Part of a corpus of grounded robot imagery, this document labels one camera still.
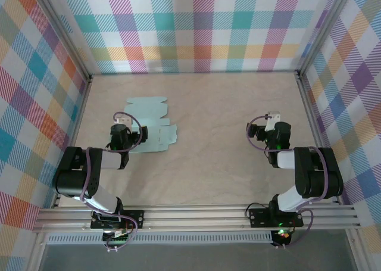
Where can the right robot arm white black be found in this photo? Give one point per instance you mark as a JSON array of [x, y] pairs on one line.
[[315, 175]]

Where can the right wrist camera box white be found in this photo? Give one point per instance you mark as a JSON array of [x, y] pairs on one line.
[[272, 120]]

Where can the light blue paper box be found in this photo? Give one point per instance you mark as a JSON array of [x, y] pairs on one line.
[[154, 110]]

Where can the green terminal circuit board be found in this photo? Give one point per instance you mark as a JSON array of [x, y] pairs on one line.
[[117, 239]]

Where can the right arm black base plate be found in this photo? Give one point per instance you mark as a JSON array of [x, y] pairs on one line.
[[257, 217]]

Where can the aluminium frame leg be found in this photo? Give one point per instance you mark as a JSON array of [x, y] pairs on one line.
[[36, 253], [356, 253]]

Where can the aluminium table side rail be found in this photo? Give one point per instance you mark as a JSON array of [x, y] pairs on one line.
[[312, 116], [79, 116]]

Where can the long aluminium mounting rail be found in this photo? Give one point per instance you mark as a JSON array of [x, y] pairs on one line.
[[193, 217]]

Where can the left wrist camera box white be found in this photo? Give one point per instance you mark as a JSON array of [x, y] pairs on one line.
[[123, 120]]

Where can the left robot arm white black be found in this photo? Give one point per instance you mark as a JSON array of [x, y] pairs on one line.
[[71, 178]]

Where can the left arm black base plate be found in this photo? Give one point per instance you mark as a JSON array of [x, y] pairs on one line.
[[134, 219]]

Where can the circuit board with lit LEDs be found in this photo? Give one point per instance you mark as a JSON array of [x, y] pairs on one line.
[[284, 236]]

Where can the aluminium frame post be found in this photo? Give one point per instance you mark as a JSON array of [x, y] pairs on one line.
[[324, 29], [63, 29]]

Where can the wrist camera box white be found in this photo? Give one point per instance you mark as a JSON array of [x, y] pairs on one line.
[[123, 120], [272, 120]]

